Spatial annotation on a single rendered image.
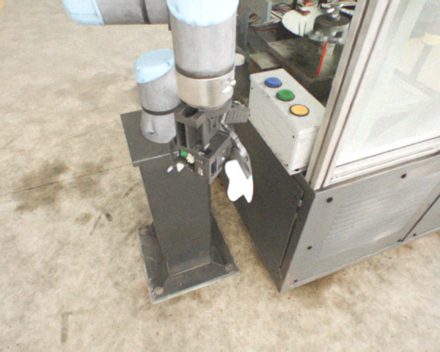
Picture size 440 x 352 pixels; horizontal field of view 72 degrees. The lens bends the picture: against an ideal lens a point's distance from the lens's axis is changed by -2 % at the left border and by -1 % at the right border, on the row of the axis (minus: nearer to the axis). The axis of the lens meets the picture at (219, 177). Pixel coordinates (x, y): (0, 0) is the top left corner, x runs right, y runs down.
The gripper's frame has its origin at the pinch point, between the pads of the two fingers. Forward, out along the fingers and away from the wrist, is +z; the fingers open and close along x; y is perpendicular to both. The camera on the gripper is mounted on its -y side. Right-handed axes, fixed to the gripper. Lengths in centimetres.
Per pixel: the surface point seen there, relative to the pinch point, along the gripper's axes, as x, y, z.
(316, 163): 13.6, -25.6, 9.5
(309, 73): -1, -61, 6
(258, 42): -34, -95, 16
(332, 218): 23, -34, 36
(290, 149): 6.3, -26.5, 9.1
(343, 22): 2, -79, -5
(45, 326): -63, 34, 91
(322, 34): -1, -68, -4
